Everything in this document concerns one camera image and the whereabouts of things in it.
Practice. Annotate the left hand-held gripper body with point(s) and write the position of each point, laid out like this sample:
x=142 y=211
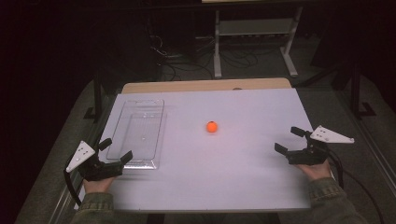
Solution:
x=93 y=169

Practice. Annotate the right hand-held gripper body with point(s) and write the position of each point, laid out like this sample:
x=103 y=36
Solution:
x=308 y=157

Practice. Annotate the clear plastic container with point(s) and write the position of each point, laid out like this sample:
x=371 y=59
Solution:
x=138 y=137

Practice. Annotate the orange ping-pong ball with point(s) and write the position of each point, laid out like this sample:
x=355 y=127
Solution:
x=211 y=127

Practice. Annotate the person's left hand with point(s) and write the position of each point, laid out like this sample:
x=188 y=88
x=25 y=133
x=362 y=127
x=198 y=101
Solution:
x=97 y=186

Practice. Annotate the person's right hand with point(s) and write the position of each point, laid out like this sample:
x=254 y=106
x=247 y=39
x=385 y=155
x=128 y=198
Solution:
x=317 y=171

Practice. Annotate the black floor stand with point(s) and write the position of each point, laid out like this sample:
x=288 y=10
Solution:
x=97 y=96
x=356 y=93

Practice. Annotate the light wooden table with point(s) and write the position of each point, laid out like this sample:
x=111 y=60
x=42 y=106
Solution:
x=205 y=84

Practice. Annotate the white metal stand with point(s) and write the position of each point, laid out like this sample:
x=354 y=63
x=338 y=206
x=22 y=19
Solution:
x=253 y=27

